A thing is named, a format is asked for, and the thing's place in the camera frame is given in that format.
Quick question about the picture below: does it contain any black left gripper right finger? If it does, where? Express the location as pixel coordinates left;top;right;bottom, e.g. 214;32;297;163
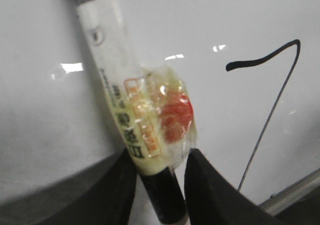
184;148;284;225

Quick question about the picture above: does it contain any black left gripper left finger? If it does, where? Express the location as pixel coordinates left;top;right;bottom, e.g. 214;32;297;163
38;150;137;225

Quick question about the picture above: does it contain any white marker with taped magnet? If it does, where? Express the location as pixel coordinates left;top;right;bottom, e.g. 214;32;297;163
75;0;197;225

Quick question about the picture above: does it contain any white whiteboard with aluminium frame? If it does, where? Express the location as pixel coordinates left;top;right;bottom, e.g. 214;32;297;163
0;0;320;225

